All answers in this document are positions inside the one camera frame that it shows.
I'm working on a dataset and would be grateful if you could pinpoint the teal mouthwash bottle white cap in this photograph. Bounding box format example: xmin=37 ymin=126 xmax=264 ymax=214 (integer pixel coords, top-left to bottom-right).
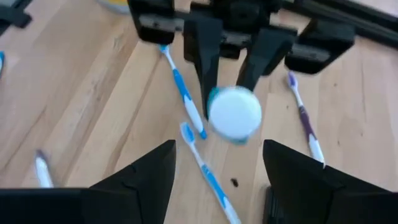
xmin=206 ymin=85 xmax=264 ymax=146

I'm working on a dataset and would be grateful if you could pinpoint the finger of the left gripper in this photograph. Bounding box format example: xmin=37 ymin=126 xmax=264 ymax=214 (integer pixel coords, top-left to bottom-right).
xmin=183 ymin=17 xmax=224 ymax=121
xmin=235 ymin=27 xmax=298 ymax=91

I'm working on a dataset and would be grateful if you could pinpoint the blue white toothbrush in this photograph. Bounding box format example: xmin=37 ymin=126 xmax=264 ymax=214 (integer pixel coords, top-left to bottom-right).
xmin=159 ymin=44 xmax=208 ymax=140

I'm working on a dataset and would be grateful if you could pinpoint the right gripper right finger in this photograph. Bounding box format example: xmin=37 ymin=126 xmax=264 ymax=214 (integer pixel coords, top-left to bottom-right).
xmin=262 ymin=139 xmax=398 ymax=224

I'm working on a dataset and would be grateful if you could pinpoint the purple white toothbrush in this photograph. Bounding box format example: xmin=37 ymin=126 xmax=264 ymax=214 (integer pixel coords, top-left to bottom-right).
xmin=286 ymin=70 xmax=326 ymax=169

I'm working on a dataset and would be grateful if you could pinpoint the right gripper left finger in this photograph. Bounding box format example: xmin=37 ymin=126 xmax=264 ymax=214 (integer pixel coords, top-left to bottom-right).
xmin=0 ymin=139 xmax=177 ymax=224

